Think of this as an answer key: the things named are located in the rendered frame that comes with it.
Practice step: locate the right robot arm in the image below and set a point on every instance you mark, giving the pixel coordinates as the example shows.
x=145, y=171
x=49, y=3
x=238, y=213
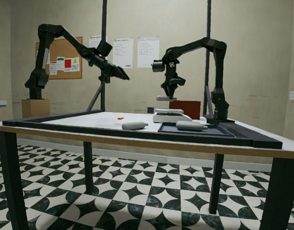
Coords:
x=46, y=33

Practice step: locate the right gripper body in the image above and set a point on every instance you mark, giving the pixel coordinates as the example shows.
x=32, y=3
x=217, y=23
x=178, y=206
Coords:
x=107, y=67

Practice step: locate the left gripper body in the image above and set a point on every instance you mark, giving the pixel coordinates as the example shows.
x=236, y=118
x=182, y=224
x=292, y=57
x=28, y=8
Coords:
x=171, y=79

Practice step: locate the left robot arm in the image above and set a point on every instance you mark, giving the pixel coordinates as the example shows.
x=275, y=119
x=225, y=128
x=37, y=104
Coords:
x=218, y=48

